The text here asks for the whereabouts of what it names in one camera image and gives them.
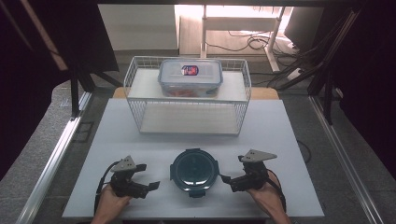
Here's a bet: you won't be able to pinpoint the person's right hand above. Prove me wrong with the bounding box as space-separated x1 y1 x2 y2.
246 171 288 218

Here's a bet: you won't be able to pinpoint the white desk frame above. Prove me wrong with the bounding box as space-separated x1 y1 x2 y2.
200 4 286 73

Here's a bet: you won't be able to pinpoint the clear rectangular food container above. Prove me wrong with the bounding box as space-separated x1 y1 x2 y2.
157 59 224 98

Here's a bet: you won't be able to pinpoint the black metal stand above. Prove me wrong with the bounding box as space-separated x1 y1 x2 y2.
69 62 124 119
267 8 362 125

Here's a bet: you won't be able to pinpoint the white wire rack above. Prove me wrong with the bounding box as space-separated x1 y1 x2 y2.
123 55 252 137

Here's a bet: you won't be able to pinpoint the dark monitor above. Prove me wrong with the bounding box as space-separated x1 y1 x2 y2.
283 7 325 50

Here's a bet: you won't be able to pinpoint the thin black cable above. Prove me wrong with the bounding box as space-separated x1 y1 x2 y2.
297 139 312 165

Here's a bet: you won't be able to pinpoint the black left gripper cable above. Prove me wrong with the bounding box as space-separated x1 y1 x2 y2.
93 161 120 216

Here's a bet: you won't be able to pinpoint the dark teal round container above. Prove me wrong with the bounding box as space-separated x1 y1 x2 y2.
169 147 220 199

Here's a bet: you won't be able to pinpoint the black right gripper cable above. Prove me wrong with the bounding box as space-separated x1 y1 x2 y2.
265 169 288 213

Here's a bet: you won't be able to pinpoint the person's left hand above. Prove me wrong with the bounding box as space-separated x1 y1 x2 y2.
92 183 134 218

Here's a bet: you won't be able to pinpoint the black floor cables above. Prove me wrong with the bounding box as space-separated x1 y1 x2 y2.
205 29 300 59

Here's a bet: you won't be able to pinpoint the white cabinet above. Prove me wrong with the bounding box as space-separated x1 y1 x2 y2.
97 4 180 51

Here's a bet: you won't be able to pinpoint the aluminium rail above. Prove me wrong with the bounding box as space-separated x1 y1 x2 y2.
307 94 386 224
15 91 92 224

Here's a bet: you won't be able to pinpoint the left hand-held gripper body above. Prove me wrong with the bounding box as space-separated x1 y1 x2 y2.
108 155 149 200

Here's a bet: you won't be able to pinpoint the wooden board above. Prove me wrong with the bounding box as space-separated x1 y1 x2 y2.
112 87 279 101

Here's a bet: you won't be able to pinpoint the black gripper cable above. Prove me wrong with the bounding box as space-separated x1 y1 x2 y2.
93 161 120 216
265 169 288 213

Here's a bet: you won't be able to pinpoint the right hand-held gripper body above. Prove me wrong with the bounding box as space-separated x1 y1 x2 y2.
230 148 278 192

